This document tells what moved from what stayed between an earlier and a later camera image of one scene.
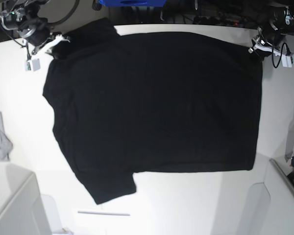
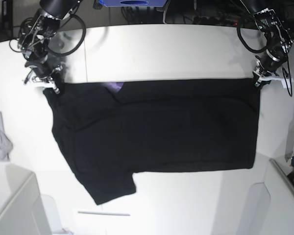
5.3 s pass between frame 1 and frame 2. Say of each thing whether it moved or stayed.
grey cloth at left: stayed
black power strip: stayed
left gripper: moved
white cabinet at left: stayed
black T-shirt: moved
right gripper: moved
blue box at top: stayed
